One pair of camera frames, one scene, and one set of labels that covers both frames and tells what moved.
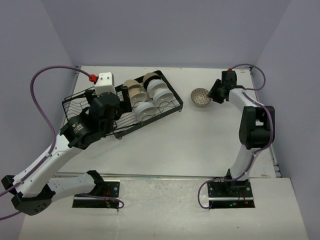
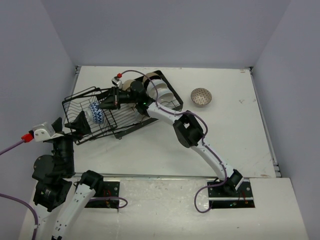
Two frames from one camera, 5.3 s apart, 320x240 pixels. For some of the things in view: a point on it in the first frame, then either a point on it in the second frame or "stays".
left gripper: [126, 104] -> [80, 124]
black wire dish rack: [152, 99] stays
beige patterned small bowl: [200, 97] stays
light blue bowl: [154, 85] stays
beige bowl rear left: [131, 83] stays
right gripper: [213, 92] -> [113, 101]
